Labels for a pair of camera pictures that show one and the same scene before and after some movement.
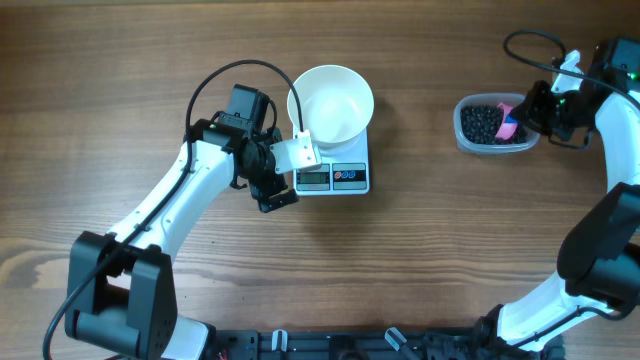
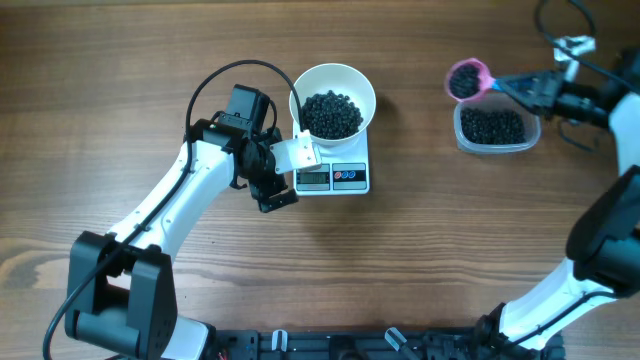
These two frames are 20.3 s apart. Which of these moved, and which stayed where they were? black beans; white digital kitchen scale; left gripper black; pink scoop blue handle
Moved: pink scoop blue handle
Stayed: white digital kitchen scale; black beans; left gripper black
